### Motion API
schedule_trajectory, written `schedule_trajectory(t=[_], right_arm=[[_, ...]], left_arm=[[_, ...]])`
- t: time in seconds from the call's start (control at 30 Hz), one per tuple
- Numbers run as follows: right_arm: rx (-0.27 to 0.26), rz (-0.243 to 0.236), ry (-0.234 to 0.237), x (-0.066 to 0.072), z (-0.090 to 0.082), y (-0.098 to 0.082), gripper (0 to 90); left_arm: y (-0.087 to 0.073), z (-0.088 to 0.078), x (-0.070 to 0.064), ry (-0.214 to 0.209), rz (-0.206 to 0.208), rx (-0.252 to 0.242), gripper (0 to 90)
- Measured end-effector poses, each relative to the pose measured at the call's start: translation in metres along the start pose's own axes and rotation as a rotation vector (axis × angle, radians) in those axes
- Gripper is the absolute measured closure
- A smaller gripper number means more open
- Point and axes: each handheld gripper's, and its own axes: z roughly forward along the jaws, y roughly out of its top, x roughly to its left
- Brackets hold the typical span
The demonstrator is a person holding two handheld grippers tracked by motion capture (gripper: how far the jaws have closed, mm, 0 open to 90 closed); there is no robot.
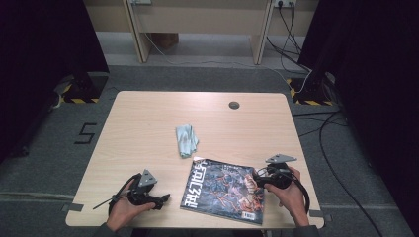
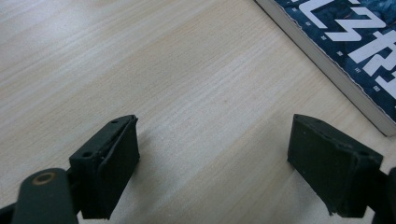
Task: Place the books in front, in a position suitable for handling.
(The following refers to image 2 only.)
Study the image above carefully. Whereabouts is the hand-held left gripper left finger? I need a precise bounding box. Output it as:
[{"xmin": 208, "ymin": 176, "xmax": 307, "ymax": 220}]
[{"xmin": 68, "ymin": 114, "xmax": 140, "ymax": 220}]

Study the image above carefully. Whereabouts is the illustrated blue magazine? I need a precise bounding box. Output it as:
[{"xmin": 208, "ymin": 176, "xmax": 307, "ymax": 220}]
[{"xmin": 255, "ymin": 0, "xmax": 396, "ymax": 138}]

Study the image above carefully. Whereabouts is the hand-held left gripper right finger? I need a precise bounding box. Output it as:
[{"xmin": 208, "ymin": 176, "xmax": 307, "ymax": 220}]
[{"xmin": 287, "ymin": 113, "xmax": 385, "ymax": 218}]

